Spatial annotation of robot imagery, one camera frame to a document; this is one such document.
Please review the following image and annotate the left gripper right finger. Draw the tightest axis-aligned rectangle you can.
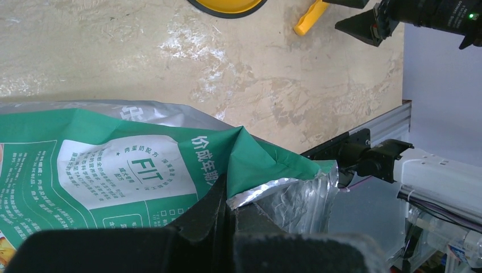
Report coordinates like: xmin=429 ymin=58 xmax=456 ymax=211
xmin=226 ymin=204 xmax=386 ymax=272

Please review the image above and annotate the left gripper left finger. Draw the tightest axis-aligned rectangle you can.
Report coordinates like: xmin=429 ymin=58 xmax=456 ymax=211
xmin=6 ymin=175 xmax=226 ymax=272

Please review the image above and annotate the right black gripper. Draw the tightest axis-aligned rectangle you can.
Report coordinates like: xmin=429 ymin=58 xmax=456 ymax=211
xmin=323 ymin=0 xmax=399 ymax=47

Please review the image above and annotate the yellow plastic scoop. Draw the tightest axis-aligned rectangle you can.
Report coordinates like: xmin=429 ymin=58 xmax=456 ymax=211
xmin=293 ymin=0 xmax=330 ymax=36

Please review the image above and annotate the green dog food bag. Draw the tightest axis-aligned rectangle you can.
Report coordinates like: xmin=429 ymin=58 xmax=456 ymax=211
xmin=1 ymin=101 xmax=339 ymax=268

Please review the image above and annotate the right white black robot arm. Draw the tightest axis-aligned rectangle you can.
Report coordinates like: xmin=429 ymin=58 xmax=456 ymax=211
xmin=335 ymin=1 xmax=481 ymax=215

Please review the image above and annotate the yellow double pet bowl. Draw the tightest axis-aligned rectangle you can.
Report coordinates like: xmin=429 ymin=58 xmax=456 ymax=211
xmin=188 ymin=0 xmax=267 ymax=19

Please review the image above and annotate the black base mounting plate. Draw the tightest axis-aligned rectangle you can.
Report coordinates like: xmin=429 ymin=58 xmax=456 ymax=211
xmin=301 ymin=129 xmax=371 ymax=168

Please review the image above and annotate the aluminium frame rail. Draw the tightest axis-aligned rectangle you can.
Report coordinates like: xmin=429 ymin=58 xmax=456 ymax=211
xmin=349 ymin=100 xmax=412 ymax=147

